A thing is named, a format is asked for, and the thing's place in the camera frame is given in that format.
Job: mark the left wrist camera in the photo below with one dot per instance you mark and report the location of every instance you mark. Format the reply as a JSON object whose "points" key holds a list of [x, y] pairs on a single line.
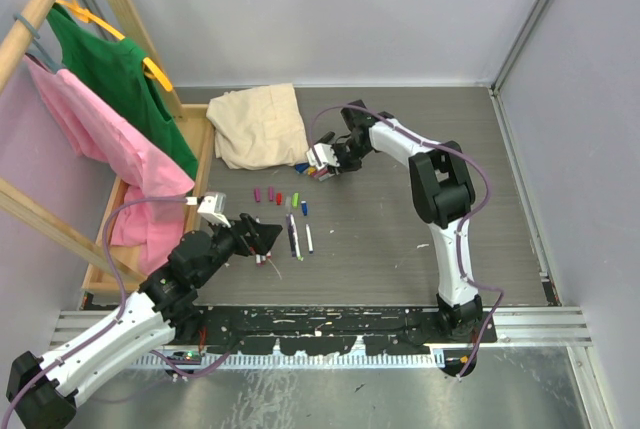
{"points": [[210, 207]]}

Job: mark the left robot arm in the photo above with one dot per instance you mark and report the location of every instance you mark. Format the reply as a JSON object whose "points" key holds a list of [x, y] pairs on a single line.
{"points": [[45, 391]]}

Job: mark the pink shirt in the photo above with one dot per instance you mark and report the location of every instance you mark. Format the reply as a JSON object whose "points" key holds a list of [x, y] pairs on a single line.
{"points": [[96, 131]]}

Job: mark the green shirt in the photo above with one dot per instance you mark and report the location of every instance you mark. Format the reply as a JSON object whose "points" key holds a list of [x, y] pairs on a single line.
{"points": [[114, 72]]}

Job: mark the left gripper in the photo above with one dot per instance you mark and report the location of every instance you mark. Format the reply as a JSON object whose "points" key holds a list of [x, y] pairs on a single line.
{"points": [[260, 238]]}

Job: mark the wooden clothes rack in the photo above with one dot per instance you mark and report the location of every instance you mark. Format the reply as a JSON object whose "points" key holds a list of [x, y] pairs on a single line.
{"points": [[117, 264]]}

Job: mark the grey cable duct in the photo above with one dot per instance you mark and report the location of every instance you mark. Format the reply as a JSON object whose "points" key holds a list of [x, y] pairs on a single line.
{"points": [[357, 359]]}

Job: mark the grey hanger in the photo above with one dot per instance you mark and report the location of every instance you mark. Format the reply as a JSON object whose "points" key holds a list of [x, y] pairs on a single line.
{"points": [[36, 49]]}

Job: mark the dark purple clear pen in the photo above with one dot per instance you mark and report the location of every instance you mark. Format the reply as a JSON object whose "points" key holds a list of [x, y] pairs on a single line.
{"points": [[290, 235]]}

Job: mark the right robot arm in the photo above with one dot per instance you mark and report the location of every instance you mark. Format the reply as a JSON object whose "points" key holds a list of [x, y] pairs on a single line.
{"points": [[442, 194]]}

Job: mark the blue end white marker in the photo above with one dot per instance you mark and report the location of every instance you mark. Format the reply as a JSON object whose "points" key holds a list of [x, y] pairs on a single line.
{"points": [[309, 238]]}

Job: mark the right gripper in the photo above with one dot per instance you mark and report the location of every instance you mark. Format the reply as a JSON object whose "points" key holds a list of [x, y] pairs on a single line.
{"points": [[344, 168]]}

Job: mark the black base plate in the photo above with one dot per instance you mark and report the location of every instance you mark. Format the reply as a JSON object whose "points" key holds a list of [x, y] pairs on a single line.
{"points": [[314, 331]]}

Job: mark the green cap rainbow pen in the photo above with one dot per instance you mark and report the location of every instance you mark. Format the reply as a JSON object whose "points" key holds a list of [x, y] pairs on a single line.
{"points": [[295, 235]]}

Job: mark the yellow hanger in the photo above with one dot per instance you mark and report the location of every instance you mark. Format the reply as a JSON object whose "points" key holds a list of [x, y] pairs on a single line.
{"points": [[105, 29]]}

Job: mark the beige folded cloth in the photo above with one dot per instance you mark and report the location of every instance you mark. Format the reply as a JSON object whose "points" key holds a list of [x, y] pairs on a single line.
{"points": [[258, 128]]}

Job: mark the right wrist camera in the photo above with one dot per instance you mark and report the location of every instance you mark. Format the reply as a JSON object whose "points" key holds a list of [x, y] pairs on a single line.
{"points": [[322, 154]]}

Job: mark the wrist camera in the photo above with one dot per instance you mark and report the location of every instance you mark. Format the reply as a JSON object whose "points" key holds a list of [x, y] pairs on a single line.
{"points": [[322, 154], [210, 207]]}

